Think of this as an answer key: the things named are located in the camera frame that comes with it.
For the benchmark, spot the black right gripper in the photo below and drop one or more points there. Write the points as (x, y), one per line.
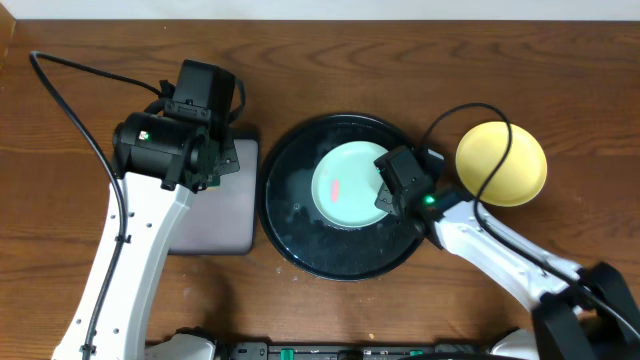
(384, 201)

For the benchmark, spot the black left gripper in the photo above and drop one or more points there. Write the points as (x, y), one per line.
(232, 163)

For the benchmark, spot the mint green plate front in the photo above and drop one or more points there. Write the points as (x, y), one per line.
(345, 184)

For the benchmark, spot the yellow plate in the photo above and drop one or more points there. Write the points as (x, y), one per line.
(508, 159)

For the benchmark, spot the green sponge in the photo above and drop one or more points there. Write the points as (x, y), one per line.
(212, 181)

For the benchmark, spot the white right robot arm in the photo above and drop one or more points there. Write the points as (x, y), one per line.
(577, 312)

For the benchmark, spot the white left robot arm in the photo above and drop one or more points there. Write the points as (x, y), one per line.
(112, 317)

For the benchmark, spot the grey rectangular tray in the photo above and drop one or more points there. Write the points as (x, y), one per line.
(221, 220)

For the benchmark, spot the round black tray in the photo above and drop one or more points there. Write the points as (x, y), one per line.
(296, 227)

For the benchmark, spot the black rail with green clips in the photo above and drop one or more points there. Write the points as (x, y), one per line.
(195, 343)

